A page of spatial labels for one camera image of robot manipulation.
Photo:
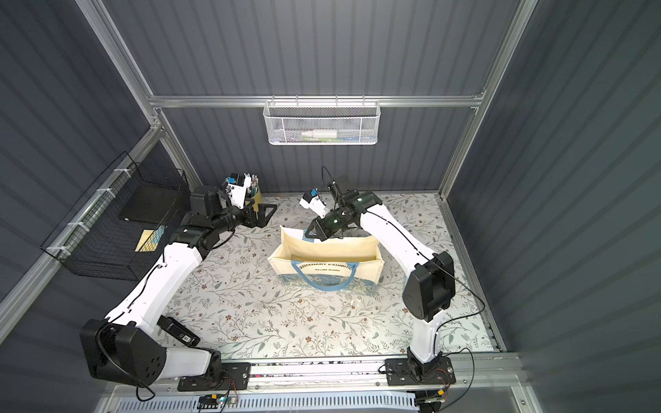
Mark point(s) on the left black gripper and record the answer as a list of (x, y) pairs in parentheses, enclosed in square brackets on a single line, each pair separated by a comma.
[(249, 216)]

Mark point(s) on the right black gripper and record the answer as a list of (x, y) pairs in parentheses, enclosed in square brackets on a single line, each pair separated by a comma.
[(328, 223)]

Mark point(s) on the cream canvas tote bag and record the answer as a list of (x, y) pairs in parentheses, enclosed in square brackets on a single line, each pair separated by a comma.
[(329, 266)]

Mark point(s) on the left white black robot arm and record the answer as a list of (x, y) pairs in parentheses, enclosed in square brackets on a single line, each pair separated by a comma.
[(135, 344)]

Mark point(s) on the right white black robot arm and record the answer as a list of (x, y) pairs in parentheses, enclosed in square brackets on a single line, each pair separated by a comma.
[(430, 282)]

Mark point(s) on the yellow pencil cup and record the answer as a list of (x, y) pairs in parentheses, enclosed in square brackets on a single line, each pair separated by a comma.
[(255, 200)]

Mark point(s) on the floral table mat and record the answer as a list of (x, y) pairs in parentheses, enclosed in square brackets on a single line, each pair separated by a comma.
[(237, 304)]

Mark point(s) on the black notebook in basket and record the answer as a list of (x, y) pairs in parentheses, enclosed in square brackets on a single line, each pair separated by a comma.
[(149, 204)]

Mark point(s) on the yellow notepad in basket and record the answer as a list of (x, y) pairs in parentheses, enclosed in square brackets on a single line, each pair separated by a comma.
[(150, 239)]

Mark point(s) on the black remote device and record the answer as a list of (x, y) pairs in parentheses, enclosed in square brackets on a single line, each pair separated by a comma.
[(179, 331)]

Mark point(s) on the white wire mesh basket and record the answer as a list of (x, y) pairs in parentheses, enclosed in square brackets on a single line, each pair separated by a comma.
[(356, 125)]

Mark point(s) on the black wire wall basket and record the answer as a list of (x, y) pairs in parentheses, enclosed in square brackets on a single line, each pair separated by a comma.
[(91, 241)]

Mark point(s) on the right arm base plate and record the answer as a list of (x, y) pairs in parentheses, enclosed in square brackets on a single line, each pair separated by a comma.
[(421, 370)]

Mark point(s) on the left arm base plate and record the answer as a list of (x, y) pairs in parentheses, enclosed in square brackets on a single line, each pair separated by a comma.
[(233, 376)]

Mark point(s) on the white perforated cable duct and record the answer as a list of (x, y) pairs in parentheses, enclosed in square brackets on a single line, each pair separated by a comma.
[(380, 401)]

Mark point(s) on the aluminium rail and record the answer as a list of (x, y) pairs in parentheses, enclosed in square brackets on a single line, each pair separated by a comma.
[(353, 373)]

